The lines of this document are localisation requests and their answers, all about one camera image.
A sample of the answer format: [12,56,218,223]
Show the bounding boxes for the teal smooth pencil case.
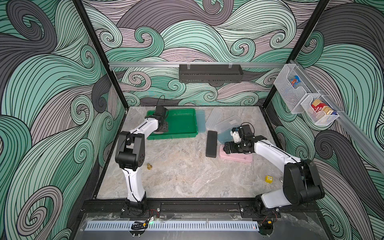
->
[218,129,234,145]

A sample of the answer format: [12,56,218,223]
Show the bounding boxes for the opaque pink pencil case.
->
[219,145,253,163]

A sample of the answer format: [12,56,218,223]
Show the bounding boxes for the black pencil case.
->
[206,131,218,158]

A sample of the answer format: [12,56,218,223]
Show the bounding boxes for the green storage tray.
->
[147,109,198,140]

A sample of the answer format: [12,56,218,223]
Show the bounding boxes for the clear ribbed pencil case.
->
[206,108,223,130]

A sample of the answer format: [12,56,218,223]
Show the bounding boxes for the teal ribbed pencil case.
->
[196,110,206,133]

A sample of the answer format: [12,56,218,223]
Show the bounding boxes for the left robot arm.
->
[115,106,168,216]

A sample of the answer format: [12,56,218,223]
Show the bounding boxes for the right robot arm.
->
[223,125,325,210]

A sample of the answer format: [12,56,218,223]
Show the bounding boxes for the clear pencil case with label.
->
[214,116,242,134]

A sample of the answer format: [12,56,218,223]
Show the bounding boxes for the yellow die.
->
[265,175,274,184]

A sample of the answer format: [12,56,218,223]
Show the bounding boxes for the blue red item in bin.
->
[289,75,302,89]

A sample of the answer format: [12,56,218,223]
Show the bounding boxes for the red yellow boxes in bin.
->
[311,99,337,115]

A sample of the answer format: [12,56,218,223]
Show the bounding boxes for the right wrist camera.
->
[230,128,241,143]

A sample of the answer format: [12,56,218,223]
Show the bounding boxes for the black wall shelf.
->
[179,65,244,85]

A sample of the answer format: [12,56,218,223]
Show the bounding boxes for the clear wall bin upper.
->
[274,64,310,114]

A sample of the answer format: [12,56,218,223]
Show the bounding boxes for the clear wall bin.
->
[274,64,310,114]
[301,94,339,126]

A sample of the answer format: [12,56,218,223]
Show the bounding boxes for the clear wall bin lower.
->
[301,94,339,126]

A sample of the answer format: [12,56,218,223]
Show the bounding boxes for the aluminium rail back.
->
[109,61,285,69]

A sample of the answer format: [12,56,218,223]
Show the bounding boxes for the aluminium rail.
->
[289,60,384,174]
[109,61,285,69]

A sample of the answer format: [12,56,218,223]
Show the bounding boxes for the white slotted cable duct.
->
[85,220,259,232]

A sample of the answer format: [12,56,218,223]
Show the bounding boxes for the aluminium rail right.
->
[289,60,384,174]

